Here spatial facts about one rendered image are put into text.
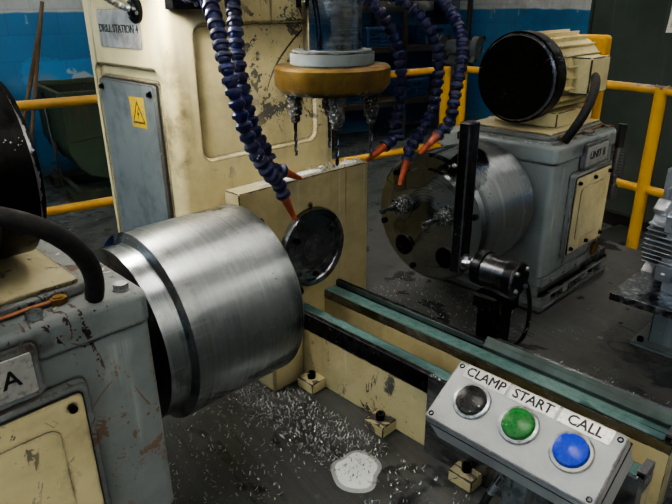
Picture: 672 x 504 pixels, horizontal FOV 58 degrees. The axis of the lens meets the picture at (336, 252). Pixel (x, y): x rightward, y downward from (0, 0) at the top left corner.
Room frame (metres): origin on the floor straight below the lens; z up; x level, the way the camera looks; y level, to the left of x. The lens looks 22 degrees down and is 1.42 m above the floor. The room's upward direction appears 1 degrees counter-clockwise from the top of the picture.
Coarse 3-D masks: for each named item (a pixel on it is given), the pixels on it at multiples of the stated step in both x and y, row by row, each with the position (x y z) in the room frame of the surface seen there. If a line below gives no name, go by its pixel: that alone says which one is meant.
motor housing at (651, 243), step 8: (656, 216) 1.03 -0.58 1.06; (656, 224) 1.01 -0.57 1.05; (664, 224) 1.01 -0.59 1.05; (648, 232) 1.02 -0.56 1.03; (656, 232) 1.01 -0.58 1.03; (664, 232) 0.99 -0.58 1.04; (648, 240) 1.02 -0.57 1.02; (656, 240) 1.00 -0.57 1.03; (664, 240) 1.00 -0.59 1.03; (648, 248) 1.01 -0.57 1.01; (656, 248) 1.00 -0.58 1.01; (664, 248) 0.98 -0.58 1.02; (648, 256) 1.01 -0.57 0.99; (656, 256) 1.01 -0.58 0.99; (664, 256) 0.99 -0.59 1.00; (656, 264) 1.00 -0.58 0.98
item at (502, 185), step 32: (416, 160) 1.11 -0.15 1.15; (448, 160) 1.07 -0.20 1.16; (480, 160) 1.10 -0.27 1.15; (512, 160) 1.14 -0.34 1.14; (384, 192) 1.17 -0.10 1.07; (416, 192) 1.10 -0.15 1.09; (448, 192) 1.05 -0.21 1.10; (480, 192) 1.02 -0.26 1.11; (512, 192) 1.08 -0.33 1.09; (384, 224) 1.17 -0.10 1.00; (416, 224) 1.10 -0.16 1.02; (448, 224) 1.03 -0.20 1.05; (480, 224) 1.00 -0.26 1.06; (512, 224) 1.07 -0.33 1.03; (416, 256) 1.10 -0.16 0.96; (448, 256) 1.04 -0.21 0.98
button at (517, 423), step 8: (512, 408) 0.46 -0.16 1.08; (520, 408) 0.45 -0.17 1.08; (504, 416) 0.45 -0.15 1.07; (512, 416) 0.45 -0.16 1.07; (520, 416) 0.45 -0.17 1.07; (528, 416) 0.44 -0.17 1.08; (504, 424) 0.44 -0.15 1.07; (512, 424) 0.44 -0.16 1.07; (520, 424) 0.44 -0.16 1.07; (528, 424) 0.44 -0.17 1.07; (504, 432) 0.44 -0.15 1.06; (512, 432) 0.43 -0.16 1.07; (520, 432) 0.43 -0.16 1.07; (528, 432) 0.43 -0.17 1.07
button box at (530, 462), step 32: (448, 384) 0.51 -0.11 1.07; (480, 384) 0.49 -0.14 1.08; (512, 384) 0.48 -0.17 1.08; (448, 416) 0.48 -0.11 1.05; (480, 416) 0.46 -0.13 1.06; (544, 416) 0.44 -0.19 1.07; (576, 416) 0.43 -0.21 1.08; (480, 448) 0.44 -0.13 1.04; (512, 448) 0.43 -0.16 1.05; (544, 448) 0.42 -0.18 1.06; (608, 448) 0.40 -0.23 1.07; (544, 480) 0.40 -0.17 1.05; (576, 480) 0.39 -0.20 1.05; (608, 480) 0.38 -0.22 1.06
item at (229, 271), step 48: (144, 240) 0.67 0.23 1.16; (192, 240) 0.68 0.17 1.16; (240, 240) 0.71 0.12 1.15; (144, 288) 0.61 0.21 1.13; (192, 288) 0.62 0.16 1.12; (240, 288) 0.65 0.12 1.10; (288, 288) 0.69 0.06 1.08; (192, 336) 0.59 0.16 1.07; (240, 336) 0.63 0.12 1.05; (288, 336) 0.68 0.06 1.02; (192, 384) 0.60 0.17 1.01; (240, 384) 0.65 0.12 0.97
